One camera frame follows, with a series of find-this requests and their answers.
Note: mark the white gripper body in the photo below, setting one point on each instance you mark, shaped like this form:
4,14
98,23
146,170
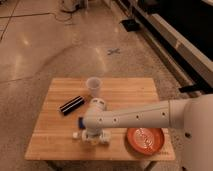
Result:
92,118

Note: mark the white plastic bottle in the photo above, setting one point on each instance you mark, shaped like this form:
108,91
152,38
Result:
103,138

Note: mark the orange ceramic bowl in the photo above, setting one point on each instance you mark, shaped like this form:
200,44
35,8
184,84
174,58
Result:
147,141

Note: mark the black striped box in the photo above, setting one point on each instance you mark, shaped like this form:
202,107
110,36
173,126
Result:
71,105

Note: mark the clear plastic cup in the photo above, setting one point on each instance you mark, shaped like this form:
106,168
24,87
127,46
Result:
93,84

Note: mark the blue sponge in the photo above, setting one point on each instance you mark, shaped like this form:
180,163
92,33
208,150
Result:
80,123

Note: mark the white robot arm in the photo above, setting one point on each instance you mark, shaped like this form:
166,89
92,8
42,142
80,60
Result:
193,115

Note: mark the black floor mat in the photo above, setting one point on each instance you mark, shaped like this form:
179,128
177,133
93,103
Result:
130,25

